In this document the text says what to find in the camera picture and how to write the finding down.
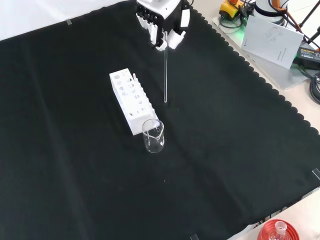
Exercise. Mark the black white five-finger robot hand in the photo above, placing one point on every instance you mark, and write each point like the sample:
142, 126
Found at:
172, 15

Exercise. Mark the clear glass rod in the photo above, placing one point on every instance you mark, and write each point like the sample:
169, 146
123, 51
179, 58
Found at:
165, 75

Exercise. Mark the white test tube rack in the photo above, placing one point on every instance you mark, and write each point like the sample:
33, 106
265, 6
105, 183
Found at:
127, 105

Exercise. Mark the clear glass beaker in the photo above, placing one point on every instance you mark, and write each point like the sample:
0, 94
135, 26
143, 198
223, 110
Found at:
153, 142

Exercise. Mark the yellow stop button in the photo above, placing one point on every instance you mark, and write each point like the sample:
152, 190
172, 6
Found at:
228, 10

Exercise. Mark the white paper booklet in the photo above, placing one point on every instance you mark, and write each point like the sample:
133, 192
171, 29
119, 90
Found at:
272, 40

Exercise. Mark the clear tape strip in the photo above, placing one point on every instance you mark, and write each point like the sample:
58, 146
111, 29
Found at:
69, 22
194, 237
316, 174

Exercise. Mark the pale board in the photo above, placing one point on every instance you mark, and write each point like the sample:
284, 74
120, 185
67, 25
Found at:
275, 72

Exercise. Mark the black tripod leg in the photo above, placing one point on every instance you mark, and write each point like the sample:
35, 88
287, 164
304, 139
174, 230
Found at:
310, 12

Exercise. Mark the black power adapter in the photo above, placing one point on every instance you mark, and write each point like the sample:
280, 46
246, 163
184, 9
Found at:
308, 55

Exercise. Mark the black scalloped cloth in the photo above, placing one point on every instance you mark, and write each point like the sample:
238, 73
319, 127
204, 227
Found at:
75, 150

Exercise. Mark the red ribbed round stand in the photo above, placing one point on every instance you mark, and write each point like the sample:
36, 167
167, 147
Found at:
268, 230

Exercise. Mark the clear round-bottom glass flask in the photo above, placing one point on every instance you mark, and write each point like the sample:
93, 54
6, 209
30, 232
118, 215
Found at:
280, 230

